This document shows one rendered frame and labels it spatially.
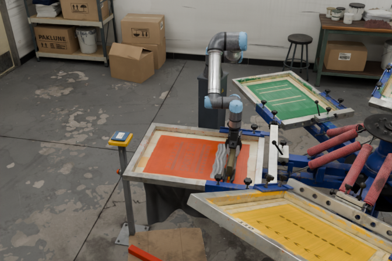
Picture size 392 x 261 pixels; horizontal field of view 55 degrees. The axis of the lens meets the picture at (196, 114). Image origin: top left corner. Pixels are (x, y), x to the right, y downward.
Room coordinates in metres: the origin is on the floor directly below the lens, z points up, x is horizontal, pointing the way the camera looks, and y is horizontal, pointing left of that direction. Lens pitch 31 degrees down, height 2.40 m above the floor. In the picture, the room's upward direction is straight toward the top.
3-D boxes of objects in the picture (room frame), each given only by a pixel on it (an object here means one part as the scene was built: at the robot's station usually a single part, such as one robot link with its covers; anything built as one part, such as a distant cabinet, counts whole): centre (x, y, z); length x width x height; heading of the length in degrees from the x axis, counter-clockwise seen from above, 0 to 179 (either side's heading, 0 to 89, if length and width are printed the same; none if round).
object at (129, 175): (1.91, -0.02, 0.97); 0.79 x 0.58 x 0.04; 79
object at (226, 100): (1.99, -0.22, 1.30); 0.11 x 0.11 x 0.08; 87
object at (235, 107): (1.89, -0.23, 1.31); 0.09 x 0.08 x 0.11; 177
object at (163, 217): (1.72, 0.07, 0.74); 0.46 x 0.04 x 0.42; 79
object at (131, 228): (2.14, 0.51, 0.48); 0.22 x 0.22 x 0.96; 79
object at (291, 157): (1.80, -0.57, 1.02); 0.17 x 0.06 x 0.05; 79
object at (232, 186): (1.59, -0.20, 0.97); 0.30 x 0.05 x 0.07; 79
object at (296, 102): (2.56, -0.76, 1.05); 1.08 x 0.61 x 0.23; 19
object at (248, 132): (2.14, -0.31, 0.97); 0.30 x 0.05 x 0.07; 79
